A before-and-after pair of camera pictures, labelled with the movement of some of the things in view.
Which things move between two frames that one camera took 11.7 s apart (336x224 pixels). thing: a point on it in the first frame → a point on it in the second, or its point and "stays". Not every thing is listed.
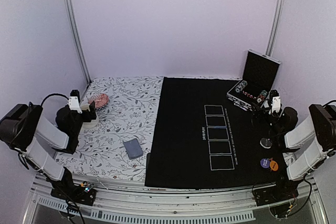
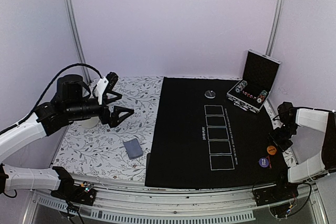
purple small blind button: (264, 162) stays
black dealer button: (266, 143) → (210, 94)
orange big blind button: (274, 165) → (271, 150)
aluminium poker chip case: (260, 73) stays
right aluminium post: (279, 11) stays
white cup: (94, 123) stays
